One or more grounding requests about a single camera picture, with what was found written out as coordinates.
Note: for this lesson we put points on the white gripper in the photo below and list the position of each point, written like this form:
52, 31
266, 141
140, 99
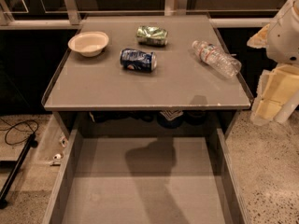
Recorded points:
284, 37

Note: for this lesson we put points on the blue pepsi can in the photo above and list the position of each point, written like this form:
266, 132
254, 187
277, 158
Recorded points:
137, 60

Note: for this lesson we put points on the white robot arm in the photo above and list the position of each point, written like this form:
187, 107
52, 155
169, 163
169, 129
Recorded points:
278, 89

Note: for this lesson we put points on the crushed green soda can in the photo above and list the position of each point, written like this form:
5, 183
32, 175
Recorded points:
152, 36

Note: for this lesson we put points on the grey cabinet with flat top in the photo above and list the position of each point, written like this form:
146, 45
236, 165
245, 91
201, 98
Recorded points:
179, 82

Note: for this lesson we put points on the open grey top drawer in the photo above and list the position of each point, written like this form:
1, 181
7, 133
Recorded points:
148, 178

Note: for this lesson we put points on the clear plastic water bottle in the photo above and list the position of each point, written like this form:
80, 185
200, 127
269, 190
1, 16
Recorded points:
224, 63

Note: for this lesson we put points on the silver metal railing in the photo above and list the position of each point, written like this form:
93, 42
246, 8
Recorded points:
55, 14

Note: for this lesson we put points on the white paper bowl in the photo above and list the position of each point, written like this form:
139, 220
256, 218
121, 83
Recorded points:
89, 44

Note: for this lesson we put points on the black stand leg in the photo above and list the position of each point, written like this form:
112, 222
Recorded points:
16, 165

